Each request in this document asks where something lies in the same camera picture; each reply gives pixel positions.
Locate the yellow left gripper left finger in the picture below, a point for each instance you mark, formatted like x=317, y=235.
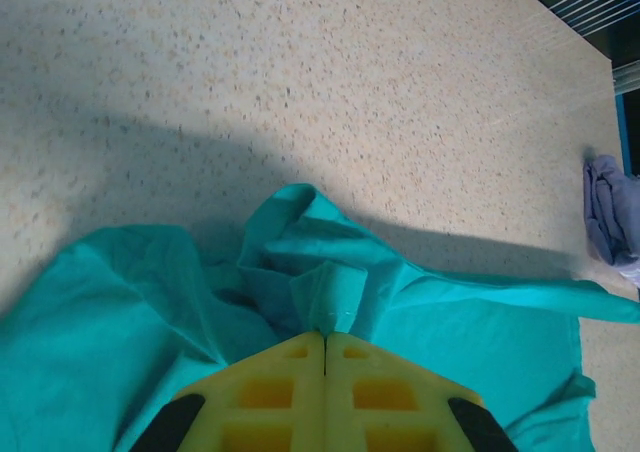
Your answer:
x=260, y=402

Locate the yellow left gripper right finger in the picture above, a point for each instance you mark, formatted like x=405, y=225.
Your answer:
x=395, y=402

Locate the teal t-shirt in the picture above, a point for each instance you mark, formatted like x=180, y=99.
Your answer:
x=125, y=312

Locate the folded purple t-shirt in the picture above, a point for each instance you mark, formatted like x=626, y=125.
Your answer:
x=612, y=212

